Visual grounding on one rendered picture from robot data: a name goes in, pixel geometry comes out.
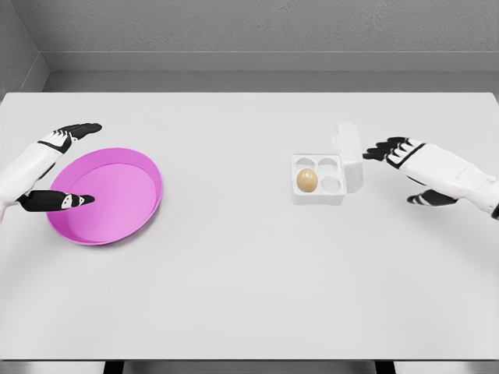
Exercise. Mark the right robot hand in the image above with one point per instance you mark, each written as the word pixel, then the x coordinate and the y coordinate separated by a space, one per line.
pixel 440 163

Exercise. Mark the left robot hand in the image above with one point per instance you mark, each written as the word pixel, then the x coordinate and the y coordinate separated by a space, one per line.
pixel 29 163

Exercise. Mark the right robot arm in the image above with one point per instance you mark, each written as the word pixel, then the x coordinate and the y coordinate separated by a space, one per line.
pixel 494 195

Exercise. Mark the white egg box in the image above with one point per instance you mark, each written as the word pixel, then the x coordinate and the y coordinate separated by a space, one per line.
pixel 327 171

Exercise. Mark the brown egg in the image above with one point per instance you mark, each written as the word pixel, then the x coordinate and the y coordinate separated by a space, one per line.
pixel 306 180

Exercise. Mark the pink round plate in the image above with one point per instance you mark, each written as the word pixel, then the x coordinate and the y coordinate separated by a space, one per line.
pixel 107 195

